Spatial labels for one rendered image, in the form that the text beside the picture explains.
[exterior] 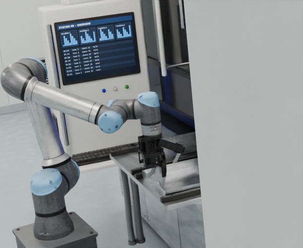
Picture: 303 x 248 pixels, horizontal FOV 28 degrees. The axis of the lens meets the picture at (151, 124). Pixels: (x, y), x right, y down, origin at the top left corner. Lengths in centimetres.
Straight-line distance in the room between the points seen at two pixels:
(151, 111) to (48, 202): 50
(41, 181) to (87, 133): 91
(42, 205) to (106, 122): 42
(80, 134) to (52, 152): 77
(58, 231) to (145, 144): 45
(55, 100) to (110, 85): 98
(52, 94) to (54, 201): 40
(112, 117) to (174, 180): 49
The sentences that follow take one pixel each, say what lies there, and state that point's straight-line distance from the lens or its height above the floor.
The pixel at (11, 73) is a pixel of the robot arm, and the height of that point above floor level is 141.
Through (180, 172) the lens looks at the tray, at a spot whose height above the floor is 88.
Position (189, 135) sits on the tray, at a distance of 293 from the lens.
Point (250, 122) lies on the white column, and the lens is 57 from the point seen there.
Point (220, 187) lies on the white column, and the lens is 66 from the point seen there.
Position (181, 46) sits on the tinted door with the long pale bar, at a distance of 290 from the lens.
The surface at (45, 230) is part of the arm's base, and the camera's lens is 234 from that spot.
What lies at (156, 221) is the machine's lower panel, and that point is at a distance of 379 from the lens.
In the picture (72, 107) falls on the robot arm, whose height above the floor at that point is 128.
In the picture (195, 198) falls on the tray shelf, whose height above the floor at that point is 88.
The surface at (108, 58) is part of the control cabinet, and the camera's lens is 309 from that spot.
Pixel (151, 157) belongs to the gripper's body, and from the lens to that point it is 225.
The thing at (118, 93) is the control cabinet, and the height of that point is 108.
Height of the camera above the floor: 179
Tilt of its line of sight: 16 degrees down
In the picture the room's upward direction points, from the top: 6 degrees counter-clockwise
